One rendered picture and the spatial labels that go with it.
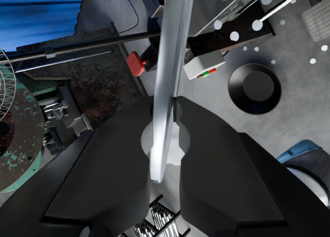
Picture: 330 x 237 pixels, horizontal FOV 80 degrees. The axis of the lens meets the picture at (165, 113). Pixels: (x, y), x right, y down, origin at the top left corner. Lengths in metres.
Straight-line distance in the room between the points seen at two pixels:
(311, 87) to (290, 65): 0.14
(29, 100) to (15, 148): 0.32
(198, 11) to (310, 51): 0.81
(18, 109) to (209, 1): 1.37
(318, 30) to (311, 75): 0.27
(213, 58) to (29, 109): 1.23
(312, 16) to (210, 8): 0.62
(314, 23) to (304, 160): 0.57
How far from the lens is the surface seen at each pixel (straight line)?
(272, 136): 1.37
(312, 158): 0.58
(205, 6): 0.41
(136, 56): 0.64
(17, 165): 1.52
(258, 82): 1.26
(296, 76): 1.19
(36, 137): 1.53
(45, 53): 1.20
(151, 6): 0.63
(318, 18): 0.97
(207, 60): 0.66
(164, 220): 2.53
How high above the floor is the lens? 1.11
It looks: 36 degrees down
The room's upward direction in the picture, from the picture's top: 117 degrees counter-clockwise
